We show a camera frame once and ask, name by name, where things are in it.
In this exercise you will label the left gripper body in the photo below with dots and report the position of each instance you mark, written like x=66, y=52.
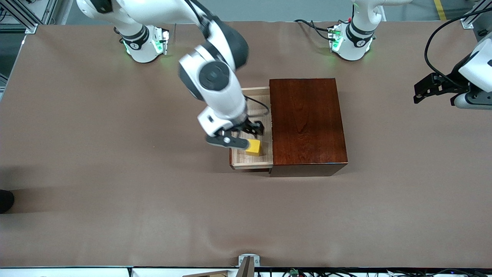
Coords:
x=452, y=80

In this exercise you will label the yellow cube block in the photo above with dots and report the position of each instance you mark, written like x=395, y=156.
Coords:
x=254, y=148

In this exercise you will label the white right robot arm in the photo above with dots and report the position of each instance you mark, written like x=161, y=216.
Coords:
x=215, y=80

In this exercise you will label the dark brown wooden cabinet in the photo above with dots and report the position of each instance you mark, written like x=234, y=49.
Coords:
x=307, y=127

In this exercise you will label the brown table cover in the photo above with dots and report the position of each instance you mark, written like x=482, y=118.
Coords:
x=96, y=192

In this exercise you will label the tan wooden board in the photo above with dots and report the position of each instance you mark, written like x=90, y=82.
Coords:
x=207, y=274

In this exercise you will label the aluminium frame profile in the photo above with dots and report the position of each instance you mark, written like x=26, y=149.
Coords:
x=467, y=24
x=30, y=27

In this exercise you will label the silver metal clamp bracket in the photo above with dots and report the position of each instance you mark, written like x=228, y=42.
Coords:
x=249, y=257

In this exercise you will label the grey brown mounting post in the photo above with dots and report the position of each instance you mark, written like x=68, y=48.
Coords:
x=248, y=269

